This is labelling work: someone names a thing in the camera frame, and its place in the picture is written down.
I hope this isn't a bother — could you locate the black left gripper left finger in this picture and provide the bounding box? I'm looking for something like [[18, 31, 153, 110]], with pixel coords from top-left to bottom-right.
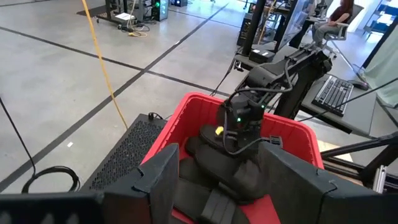
[[102, 142, 180, 224]]

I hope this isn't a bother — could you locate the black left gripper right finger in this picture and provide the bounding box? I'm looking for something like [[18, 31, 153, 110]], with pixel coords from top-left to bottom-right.
[[259, 141, 398, 224]]

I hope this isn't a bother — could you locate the black rubber slide sandal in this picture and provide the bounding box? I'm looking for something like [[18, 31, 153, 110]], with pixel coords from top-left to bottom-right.
[[172, 155, 249, 224], [198, 124, 237, 154], [192, 144, 271, 202]]

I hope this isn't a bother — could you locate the red plastic bin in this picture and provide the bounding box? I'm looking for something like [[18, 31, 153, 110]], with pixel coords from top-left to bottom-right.
[[140, 91, 326, 224]]

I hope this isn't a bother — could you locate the black perforated box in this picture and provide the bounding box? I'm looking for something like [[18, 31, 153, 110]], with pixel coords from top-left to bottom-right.
[[80, 113, 169, 192]]

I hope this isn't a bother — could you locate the small black box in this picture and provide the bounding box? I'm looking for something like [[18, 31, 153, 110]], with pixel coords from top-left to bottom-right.
[[248, 48, 277, 65]]

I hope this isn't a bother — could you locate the black bar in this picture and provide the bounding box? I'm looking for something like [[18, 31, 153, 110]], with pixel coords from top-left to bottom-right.
[[320, 131, 398, 159]]

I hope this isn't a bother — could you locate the black keyboard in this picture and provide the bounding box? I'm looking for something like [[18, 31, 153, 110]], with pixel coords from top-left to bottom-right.
[[311, 74, 355, 118]]

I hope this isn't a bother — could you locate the black pole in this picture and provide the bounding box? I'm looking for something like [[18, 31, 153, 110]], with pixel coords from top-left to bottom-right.
[[241, 0, 267, 57]]

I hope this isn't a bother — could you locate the grey desk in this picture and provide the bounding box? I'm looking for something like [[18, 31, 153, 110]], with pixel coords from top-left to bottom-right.
[[233, 45, 398, 139]]

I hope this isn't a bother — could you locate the grey monitor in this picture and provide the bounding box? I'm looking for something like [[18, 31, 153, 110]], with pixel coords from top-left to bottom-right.
[[273, 0, 313, 52]]

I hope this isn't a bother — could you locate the black computer mouse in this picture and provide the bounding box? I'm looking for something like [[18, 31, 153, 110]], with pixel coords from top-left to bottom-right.
[[347, 79, 371, 91]]

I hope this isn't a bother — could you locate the grey office chair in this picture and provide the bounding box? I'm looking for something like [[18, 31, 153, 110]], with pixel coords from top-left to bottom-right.
[[322, 3, 365, 60]]

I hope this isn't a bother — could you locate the black computer tower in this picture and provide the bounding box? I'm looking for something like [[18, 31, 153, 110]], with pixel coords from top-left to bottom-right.
[[151, 0, 170, 22]]

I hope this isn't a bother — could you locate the person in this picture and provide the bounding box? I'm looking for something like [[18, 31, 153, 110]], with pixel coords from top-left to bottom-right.
[[312, 0, 355, 47]]

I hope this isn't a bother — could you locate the green curtain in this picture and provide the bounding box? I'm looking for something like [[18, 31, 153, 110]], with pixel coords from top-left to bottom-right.
[[363, 23, 398, 109]]

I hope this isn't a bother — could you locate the black equipment cart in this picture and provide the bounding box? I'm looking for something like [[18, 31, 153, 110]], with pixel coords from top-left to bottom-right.
[[76, 0, 156, 32]]

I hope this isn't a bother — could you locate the black coiled cable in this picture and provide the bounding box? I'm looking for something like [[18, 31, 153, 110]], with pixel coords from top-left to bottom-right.
[[0, 96, 81, 194]]

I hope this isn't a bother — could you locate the yellow cable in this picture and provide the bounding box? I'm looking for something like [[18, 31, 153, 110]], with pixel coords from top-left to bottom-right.
[[80, 0, 129, 130]]

